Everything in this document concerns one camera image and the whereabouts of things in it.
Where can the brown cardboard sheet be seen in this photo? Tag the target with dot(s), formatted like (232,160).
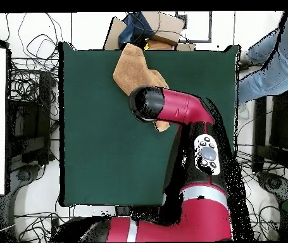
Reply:
(113,35)

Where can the black equipment stand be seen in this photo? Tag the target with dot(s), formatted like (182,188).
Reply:
(32,121)

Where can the brown cardboard box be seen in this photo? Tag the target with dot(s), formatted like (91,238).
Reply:
(166,25)

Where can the black chair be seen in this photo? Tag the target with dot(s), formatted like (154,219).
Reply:
(284,121)

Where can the orange terry towel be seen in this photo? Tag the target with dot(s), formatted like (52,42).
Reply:
(131,71)

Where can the black upright post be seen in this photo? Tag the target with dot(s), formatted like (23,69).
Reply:
(260,131)

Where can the blue jeans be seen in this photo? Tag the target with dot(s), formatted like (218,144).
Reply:
(133,33)

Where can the person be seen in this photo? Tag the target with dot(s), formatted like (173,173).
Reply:
(272,78)

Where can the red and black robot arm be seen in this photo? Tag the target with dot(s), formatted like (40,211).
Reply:
(179,106)

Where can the dark green table cloth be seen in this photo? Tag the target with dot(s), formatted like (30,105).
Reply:
(95,139)

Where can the black wheeled stand base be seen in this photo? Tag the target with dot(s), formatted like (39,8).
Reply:
(24,176)

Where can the dark-framed white board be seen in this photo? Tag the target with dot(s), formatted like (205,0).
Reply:
(210,27)

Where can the orange-brown cloth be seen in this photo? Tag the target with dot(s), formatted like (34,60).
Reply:
(161,45)

